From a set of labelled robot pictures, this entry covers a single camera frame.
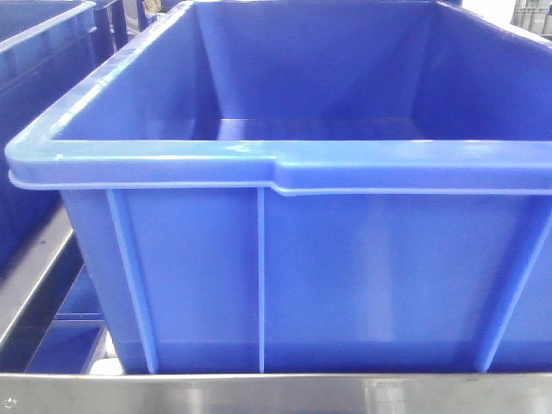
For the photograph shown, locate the steel shelf front rail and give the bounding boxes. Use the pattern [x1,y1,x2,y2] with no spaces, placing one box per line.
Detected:
[1,373,551,413]

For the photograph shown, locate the blue crate at left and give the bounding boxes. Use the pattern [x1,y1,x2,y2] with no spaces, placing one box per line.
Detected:
[0,0,130,277]

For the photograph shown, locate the large blue plastic crate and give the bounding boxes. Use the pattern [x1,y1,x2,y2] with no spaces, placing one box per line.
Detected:
[5,1,551,373]

